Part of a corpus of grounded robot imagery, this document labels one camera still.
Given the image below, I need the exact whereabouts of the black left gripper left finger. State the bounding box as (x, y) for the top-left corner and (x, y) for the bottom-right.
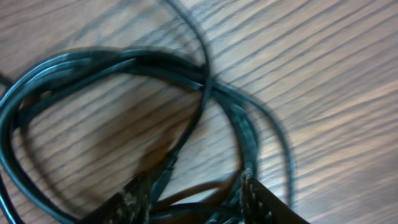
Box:
(79, 175), (151, 224)

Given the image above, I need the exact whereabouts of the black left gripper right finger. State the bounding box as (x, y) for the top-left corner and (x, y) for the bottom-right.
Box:
(240, 170), (309, 224)

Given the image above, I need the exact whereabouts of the thick black usb cable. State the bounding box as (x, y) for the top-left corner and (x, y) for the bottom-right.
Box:
(0, 46), (261, 224)

